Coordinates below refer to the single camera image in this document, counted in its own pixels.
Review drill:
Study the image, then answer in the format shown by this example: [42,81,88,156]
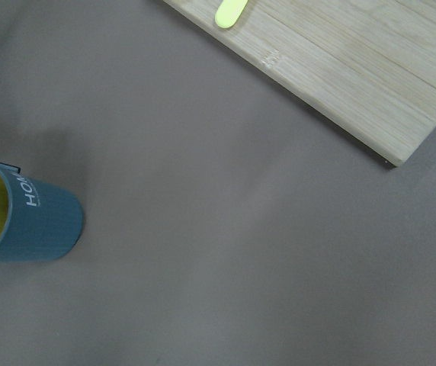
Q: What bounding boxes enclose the blue mug yellow inside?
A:
[0,167,84,262]

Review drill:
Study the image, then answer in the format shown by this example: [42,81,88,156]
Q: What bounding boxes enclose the bamboo cutting board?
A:
[171,1,436,166]

